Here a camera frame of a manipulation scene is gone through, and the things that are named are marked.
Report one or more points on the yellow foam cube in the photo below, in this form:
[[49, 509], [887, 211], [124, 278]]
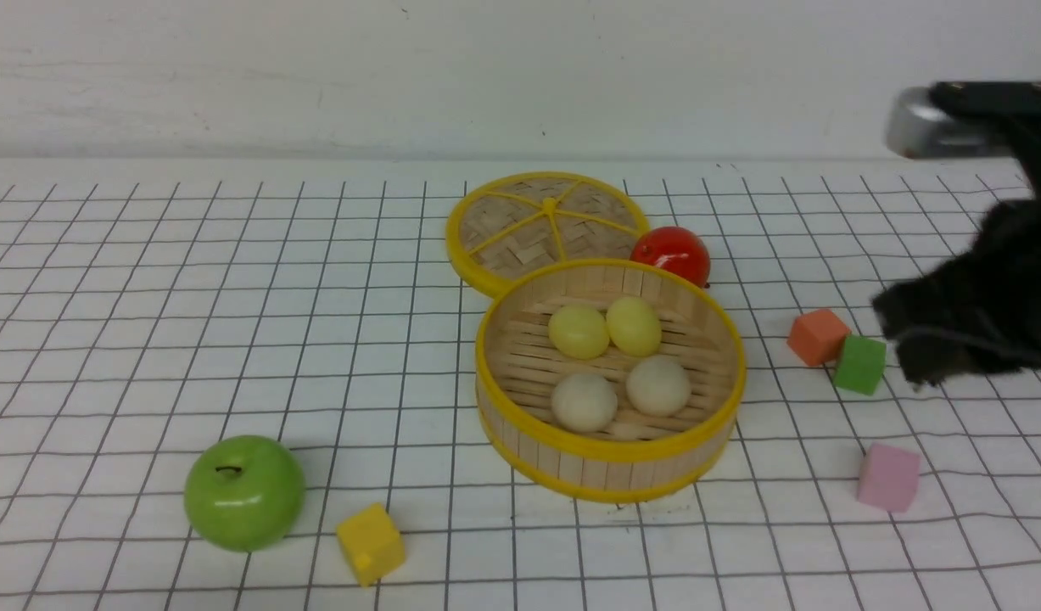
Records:
[[371, 544]]

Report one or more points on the red tomato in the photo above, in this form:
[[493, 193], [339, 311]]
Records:
[[677, 251]]

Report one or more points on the white grid tablecloth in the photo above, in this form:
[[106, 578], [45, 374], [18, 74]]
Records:
[[150, 309]]

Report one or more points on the green apple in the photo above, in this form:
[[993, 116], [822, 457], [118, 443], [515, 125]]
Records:
[[244, 493]]

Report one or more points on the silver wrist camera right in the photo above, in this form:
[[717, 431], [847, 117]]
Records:
[[966, 120]]

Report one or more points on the green foam cube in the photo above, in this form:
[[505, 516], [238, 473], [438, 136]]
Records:
[[861, 365]]

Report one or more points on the pink foam cube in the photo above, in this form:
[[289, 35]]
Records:
[[889, 478]]

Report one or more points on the woven bamboo steamer lid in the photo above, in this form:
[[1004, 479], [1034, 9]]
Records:
[[513, 226]]

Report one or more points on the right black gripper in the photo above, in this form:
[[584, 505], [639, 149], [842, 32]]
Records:
[[979, 312]]

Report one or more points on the white bun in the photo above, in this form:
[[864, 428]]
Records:
[[584, 403], [658, 385]]

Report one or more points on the bamboo steamer tray yellow rim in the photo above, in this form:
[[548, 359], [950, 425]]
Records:
[[636, 458]]

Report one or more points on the orange foam cube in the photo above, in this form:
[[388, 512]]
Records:
[[817, 336]]

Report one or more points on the yellow bun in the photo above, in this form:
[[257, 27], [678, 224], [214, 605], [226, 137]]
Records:
[[634, 326], [579, 332]]

